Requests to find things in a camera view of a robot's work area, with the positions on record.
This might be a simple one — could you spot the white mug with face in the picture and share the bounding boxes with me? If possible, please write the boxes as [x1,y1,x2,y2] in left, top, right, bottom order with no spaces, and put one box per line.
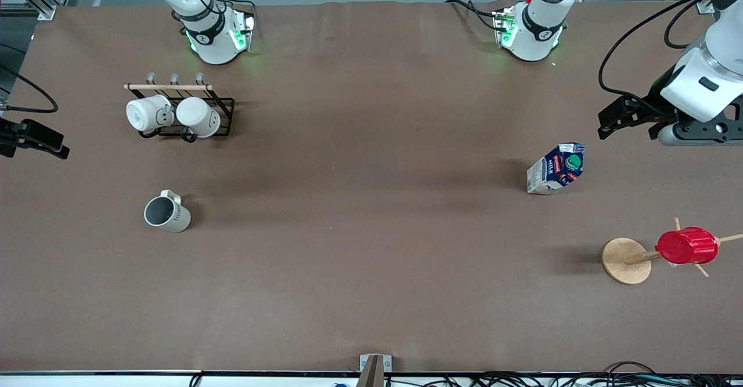
[125,94,175,134]

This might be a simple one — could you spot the grey metal camera bracket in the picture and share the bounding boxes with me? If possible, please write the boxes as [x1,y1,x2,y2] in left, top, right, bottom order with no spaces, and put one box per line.
[359,353,393,387]

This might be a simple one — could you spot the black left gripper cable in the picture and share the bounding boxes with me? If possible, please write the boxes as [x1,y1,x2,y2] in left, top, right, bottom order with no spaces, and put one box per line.
[598,0,712,107]

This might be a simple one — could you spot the black arm base cable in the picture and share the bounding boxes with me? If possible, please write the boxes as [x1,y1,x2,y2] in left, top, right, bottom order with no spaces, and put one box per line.
[444,0,507,33]

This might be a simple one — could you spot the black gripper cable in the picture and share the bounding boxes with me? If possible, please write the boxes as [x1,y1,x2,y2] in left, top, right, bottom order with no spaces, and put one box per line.
[598,0,712,107]
[0,44,59,114]

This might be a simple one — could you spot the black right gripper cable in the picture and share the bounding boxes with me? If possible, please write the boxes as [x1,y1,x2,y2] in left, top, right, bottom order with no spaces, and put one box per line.
[0,44,59,114]

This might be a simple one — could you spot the red plastic cup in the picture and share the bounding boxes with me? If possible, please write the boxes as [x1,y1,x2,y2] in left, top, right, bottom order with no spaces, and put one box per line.
[655,226,720,266]

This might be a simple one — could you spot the blue white milk carton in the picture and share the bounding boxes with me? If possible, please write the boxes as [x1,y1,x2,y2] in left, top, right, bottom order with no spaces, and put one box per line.
[526,142,586,196]

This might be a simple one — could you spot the plain white mug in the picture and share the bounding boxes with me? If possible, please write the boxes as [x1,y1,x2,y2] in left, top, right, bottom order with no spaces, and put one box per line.
[175,96,222,139]

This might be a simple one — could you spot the wooden mug tree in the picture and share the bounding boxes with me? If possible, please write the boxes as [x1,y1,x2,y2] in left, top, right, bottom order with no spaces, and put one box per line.
[601,217,743,286]

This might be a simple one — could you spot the grey ceramic mug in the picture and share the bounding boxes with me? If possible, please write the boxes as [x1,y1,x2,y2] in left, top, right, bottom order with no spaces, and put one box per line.
[143,189,192,234]

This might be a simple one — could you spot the black cable bundle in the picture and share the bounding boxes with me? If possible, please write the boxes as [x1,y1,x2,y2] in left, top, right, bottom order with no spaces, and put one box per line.
[464,361,743,387]

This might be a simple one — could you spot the black wire mug rack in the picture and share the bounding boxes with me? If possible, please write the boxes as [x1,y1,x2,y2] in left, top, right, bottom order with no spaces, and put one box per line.
[123,72,236,143]

